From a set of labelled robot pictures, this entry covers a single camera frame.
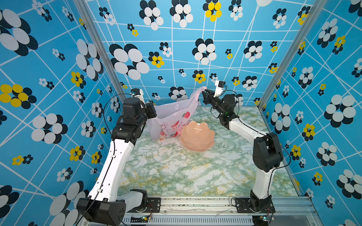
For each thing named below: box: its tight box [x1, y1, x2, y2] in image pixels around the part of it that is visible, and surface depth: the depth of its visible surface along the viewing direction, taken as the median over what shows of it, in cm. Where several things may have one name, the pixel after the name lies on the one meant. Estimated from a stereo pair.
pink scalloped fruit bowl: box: [179, 120, 215, 153], surface depth 102 cm
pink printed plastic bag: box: [146, 86, 207, 141], surface depth 85 cm
